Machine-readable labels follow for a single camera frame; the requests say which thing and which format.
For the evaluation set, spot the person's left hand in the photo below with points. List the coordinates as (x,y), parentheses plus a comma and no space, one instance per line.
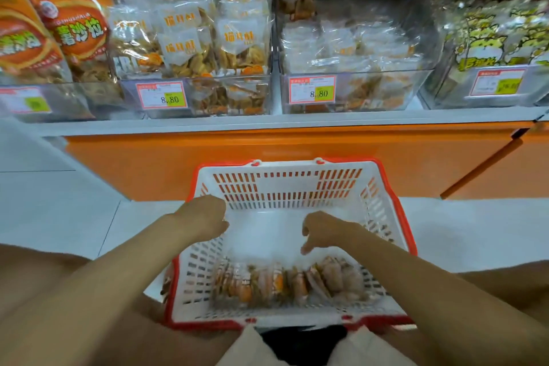
(202,217)

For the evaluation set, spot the yellow hamster snack packets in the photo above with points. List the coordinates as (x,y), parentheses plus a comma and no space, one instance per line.
(497,31)

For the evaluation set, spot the pile of small brown snacks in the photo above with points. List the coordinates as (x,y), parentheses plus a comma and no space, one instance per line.
(292,282)

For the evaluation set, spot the person's right hand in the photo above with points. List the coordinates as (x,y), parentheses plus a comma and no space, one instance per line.
(330,231)

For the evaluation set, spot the person's left forearm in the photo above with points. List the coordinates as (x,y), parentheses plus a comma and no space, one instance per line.
(94,293)

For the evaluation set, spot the person's white clothing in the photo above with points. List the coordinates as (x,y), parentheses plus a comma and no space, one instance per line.
(236,351)

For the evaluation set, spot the orange shelf base panel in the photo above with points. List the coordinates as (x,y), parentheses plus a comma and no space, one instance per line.
(343,155)

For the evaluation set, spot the white yellow price tag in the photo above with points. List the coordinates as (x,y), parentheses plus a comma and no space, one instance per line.
(161,95)
(24,100)
(311,89)
(497,83)

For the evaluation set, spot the white snack shelf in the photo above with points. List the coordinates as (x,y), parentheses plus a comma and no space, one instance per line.
(257,123)

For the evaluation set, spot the person's right forearm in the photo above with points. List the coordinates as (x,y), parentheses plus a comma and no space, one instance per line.
(437,301)

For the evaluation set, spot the black clothing item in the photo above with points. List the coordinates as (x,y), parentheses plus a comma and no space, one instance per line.
(304,344)

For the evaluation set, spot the white red-rimmed shopping basket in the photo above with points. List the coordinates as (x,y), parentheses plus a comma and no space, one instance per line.
(283,181)

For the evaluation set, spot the person's right leg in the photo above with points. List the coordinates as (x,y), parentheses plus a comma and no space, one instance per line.
(515,284)

